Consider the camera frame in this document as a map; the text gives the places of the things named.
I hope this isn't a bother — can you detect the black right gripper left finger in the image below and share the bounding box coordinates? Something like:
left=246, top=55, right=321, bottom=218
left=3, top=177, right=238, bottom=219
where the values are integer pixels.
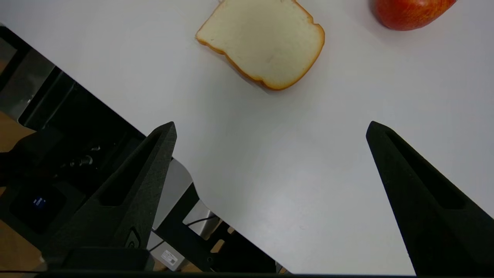
left=41, top=122, right=178, bottom=267

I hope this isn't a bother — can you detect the red apple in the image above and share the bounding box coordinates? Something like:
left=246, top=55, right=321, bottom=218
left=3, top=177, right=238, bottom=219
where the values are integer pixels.
left=372, top=0, right=458, bottom=31

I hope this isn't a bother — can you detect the white bread slice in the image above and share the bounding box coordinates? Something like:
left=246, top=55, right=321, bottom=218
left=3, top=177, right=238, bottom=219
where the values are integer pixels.
left=195, top=0, right=325, bottom=91

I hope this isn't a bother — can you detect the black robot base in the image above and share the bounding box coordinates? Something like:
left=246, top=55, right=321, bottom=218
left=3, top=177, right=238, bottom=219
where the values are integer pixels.
left=0, top=25, right=290, bottom=275

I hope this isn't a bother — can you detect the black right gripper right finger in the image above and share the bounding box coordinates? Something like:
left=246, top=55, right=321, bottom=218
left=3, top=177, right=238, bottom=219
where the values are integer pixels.
left=365, top=121, right=494, bottom=276

